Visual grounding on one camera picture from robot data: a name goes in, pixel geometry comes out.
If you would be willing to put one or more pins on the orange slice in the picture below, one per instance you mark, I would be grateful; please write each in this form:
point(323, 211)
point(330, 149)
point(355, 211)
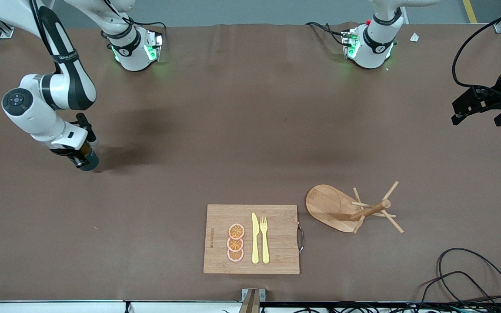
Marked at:
point(236, 230)
point(235, 244)
point(235, 256)

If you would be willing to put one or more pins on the bamboo cutting board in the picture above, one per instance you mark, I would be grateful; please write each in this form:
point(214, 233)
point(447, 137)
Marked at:
point(281, 243)

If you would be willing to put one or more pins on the yellow plastic knife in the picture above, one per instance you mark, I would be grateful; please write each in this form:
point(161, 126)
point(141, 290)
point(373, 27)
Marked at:
point(255, 243)

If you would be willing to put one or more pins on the yellow plastic fork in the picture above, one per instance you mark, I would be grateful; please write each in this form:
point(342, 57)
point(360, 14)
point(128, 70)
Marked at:
point(265, 248)

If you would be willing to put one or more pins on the wooden mug tree stand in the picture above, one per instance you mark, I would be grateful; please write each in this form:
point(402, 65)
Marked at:
point(324, 206)

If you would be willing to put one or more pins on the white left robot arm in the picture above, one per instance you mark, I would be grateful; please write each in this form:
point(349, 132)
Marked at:
point(372, 54)

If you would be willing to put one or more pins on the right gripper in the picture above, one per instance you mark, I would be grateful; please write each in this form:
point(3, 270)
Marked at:
point(65, 152)

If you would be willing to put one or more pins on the brown table cover mat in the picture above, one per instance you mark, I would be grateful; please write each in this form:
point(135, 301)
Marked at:
point(233, 152)

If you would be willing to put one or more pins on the aluminium profile with bracket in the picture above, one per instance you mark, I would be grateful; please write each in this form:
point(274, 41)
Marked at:
point(252, 302)

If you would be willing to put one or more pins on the dark green ribbed mug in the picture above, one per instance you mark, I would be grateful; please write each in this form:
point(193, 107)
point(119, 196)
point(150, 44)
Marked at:
point(91, 164)

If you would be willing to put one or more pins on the small white paper scrap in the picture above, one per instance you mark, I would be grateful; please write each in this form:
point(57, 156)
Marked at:
point(414, 37)

